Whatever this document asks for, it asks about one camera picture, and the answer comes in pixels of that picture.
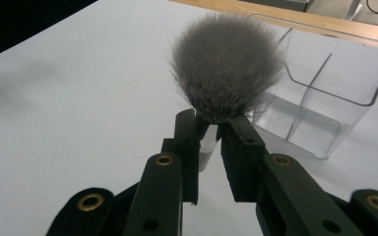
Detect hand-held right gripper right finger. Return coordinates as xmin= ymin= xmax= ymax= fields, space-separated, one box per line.
xmin=217 ymin=114 xmax=271 ymax=204

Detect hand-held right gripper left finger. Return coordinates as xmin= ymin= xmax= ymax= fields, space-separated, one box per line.
xmin=160 ymin=108 xmax=210 ymax=206

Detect black makeup brush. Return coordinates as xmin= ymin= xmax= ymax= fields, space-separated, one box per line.
xmin=169 ymin=13 xmax=286 ymax=173

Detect clear acrylic organizer box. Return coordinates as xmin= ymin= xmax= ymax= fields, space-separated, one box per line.
xmin=247 ymin=13 xmax=378 ymax=160

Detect white metal desk frame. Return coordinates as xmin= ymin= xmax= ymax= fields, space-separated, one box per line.
xmin=343 ymin=0 xmax=364 ymax=21

